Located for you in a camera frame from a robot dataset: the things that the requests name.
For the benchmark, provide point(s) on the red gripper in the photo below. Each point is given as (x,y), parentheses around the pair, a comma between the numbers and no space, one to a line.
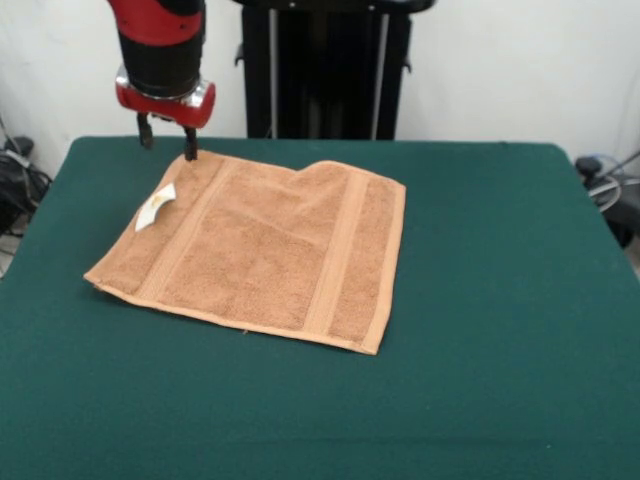
(170,110)

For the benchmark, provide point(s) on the orange terry towel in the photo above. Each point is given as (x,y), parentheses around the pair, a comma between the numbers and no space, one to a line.
(260,250)

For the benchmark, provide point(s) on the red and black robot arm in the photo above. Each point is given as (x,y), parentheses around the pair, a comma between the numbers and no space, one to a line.
(160,45)

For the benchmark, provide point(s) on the dark green table cloth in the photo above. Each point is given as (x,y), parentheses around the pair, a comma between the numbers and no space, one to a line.
(500,300)

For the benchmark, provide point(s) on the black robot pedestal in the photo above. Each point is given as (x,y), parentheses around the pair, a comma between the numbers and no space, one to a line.
(330,75)

